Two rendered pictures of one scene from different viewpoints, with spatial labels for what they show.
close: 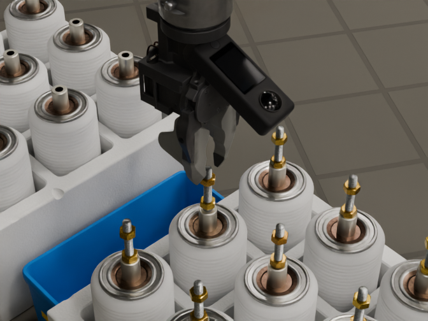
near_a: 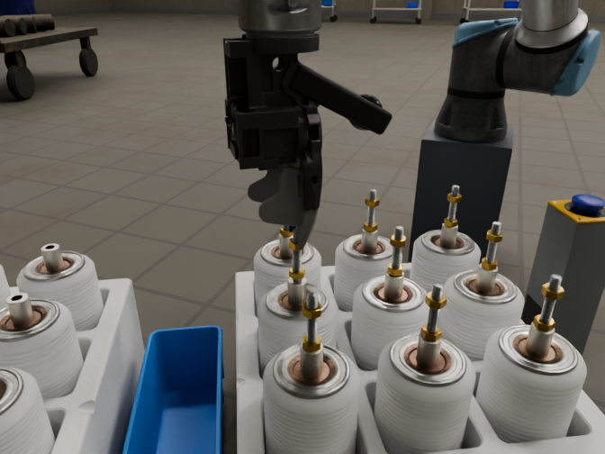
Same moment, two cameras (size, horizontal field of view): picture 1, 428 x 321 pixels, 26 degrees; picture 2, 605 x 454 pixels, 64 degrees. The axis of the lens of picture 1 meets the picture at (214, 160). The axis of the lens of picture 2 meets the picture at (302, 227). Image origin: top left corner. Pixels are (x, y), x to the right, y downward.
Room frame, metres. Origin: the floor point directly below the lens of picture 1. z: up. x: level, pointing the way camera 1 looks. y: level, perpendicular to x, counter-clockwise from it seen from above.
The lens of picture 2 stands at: (0.50, 0.40, 0.59)
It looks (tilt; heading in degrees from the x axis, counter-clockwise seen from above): 26 degrees down; 305
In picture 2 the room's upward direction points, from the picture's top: straight up
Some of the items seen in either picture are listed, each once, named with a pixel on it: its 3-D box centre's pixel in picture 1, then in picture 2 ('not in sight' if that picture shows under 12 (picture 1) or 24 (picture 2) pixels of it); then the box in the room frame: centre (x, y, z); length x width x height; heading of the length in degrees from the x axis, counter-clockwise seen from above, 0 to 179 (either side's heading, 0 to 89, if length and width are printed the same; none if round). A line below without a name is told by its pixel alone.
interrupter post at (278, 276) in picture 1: (277, 272); (393, 285); (0.70, -0.07, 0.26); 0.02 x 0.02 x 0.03
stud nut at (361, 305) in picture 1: (361, 300); (494, 235); (0.61, -0.15, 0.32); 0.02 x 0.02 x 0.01; 74
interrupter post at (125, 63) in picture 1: (126, 64); (52, 258); (1.10, 0.13, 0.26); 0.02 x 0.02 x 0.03
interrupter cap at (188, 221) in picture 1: (207, 225); (297, 300); (0.78, 0.01, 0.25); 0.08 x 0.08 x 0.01
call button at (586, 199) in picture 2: not in sight; (587, 205); (0.53, -0.32, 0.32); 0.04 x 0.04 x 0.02
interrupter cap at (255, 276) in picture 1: (276, 280); (392, 294); (0.70, -0.07, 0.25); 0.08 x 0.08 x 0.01
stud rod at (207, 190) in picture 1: (207, 191); (296, 258); (0.78, 0.01, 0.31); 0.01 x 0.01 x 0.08
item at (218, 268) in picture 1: (207, 275); (297, 359); (0.78, 0.01, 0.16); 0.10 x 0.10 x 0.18
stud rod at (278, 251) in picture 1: (278, 249); (396, 256); (0.70, -0.07, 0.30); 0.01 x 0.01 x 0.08
